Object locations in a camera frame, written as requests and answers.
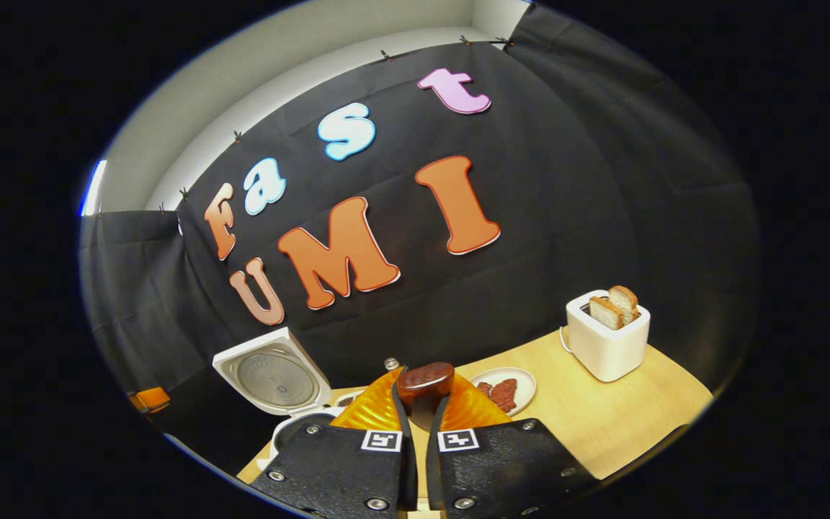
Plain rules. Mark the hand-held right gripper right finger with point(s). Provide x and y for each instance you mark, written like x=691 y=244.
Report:
x=435 y=461

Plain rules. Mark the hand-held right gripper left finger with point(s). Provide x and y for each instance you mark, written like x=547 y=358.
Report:
x=406 y=461

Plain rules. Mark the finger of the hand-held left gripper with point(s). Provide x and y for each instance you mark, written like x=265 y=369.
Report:
x=152 y=398

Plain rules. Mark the wooden spoon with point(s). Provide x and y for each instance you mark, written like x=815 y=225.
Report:
x=426 y=382

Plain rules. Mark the white rice cooker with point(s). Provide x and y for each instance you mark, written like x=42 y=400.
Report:
x=274 y=378

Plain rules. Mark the small white bowl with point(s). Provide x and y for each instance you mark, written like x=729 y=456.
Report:
x=349 y=398

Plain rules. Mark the red food piece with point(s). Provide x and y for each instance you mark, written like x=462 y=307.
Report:
x=485 y=389
x=505 y=395

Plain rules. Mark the white plate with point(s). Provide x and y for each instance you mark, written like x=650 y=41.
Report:
x=524 y=382

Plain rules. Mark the white toaster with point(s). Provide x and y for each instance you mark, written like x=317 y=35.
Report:
x=606 y=349

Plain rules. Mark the toasted bread slice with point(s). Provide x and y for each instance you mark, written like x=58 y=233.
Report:
x=606 y=313
x=625 y=299

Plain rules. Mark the black backdrop cloth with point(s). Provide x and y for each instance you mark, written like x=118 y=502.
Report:
x=566 y=180

